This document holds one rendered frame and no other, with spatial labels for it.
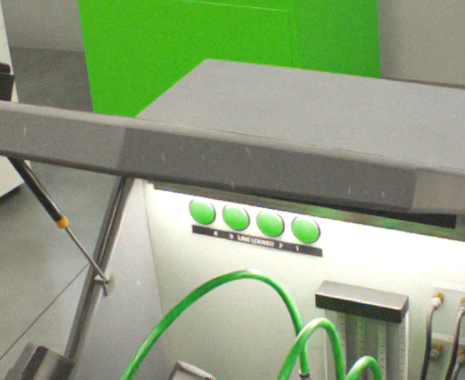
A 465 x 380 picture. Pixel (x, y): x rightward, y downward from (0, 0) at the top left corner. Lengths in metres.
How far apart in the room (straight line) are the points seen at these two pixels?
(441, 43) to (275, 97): 3.69
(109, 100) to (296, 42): 1.01
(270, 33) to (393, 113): 2.37
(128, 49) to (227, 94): 2.66
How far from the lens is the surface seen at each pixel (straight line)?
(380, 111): 1.72
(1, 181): 4.69
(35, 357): 1.41
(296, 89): 1.81
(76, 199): 4.69
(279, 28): 4.03
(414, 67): 5.53
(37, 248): 4.39
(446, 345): 1.67
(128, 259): 1.75
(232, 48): 4.17
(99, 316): 1.70
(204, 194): 1.65
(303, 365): 1.68
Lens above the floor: 2.24
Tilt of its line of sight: 29 degrees down
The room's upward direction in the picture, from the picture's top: 6 degrees counter-clockwise
